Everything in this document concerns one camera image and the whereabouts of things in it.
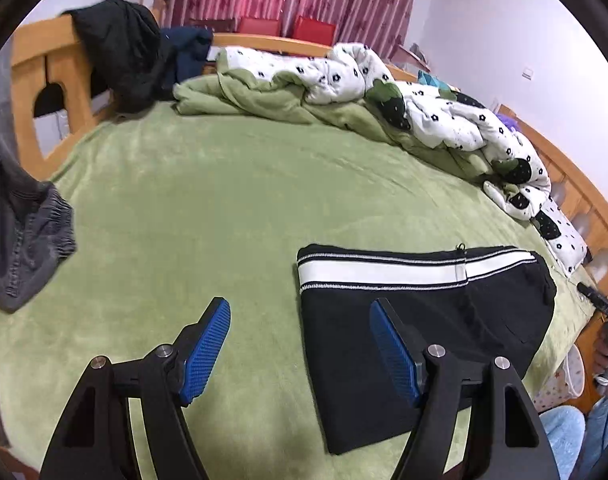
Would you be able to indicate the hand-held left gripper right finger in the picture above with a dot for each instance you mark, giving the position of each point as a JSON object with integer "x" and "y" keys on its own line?
{"x": 391, "y": 350}

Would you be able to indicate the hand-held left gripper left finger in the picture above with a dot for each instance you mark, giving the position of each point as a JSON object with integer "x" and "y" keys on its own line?
{"x": 209, "y": 347}

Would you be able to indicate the black pants with white stripe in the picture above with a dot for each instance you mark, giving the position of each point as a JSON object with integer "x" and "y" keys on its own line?
{"x": 419, "y": 320}

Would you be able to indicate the person's leg in light blue pants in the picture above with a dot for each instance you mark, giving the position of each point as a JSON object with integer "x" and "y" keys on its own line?
{"x": 566, "y": 435}

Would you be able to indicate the grey denim pants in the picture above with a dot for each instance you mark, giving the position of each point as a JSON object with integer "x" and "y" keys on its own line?
{"x": 19, "y": 225}

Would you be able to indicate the green bed blanket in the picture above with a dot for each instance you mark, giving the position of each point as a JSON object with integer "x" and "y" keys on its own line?
{"x": 184, "y": 220}

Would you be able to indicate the white star-print bin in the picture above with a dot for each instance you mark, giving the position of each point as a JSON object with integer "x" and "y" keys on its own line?
{"x": 561, "y": 380}

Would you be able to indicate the black remote control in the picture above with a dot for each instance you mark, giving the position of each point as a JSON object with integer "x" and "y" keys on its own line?
{"x": 595, "y": 300}

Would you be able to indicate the white floral quilt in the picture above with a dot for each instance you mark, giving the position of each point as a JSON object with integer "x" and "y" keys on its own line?
{"x": 424, "y": 110}

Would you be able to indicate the navy blue garment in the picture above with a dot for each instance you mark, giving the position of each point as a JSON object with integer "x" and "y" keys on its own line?
{"x": 186, "y": 50}

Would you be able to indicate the black jacket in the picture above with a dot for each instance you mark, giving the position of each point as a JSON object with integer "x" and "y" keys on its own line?
{"x": 121, "y": 50}

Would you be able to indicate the red chair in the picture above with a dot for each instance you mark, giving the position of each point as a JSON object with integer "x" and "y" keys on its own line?
{"x": 258, "y": 26}
{"x": 314, "y": 29}

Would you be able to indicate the wall socket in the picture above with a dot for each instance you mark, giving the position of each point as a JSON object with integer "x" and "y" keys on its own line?
{"x": 527, "y": 73}

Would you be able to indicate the wooden bed frame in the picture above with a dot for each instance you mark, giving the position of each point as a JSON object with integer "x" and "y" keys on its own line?
{"x": 44, "y": 80}

